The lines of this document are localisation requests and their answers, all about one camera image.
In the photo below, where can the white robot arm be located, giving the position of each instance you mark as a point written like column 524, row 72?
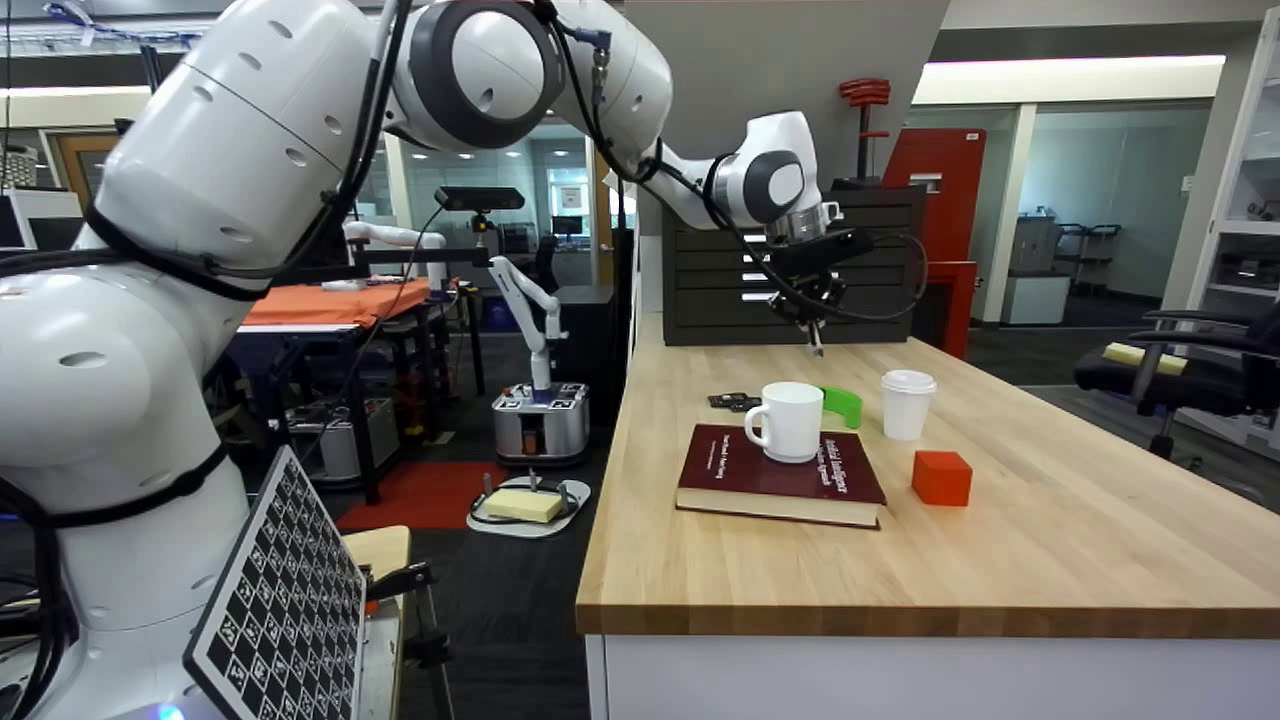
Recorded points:
column 167, row 589

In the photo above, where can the black packet on table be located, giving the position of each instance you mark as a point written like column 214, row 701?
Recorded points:
column 732, row 402

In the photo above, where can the white ceramic mug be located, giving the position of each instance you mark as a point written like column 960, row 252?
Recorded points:
column 784, row 421

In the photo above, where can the yellow sponge on tray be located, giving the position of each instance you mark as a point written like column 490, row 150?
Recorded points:
column 521, row 506

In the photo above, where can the dark red hardcover book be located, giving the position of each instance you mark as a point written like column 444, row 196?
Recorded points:
column 732, row 479

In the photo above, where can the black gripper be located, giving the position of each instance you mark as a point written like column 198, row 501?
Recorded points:
column 806, row 276

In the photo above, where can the dark drawer tool chest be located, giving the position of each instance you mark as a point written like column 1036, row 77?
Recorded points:
column 718, row 289

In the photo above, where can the orange topped table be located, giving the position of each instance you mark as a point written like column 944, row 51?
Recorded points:
column 334, row 304

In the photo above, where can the red cabinet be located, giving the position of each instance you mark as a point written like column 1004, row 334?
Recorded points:
column 941, row 167

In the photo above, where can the orange cube block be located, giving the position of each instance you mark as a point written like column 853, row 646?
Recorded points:
column 941, row 479

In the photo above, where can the checkerboard calibration board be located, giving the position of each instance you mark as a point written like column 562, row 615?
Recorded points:
column 286, row 623

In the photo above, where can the white paper cup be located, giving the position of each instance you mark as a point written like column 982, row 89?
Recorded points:
column 904, row 402

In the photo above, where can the green curved plastic piece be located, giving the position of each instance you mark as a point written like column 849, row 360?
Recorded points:
column 844, row 404

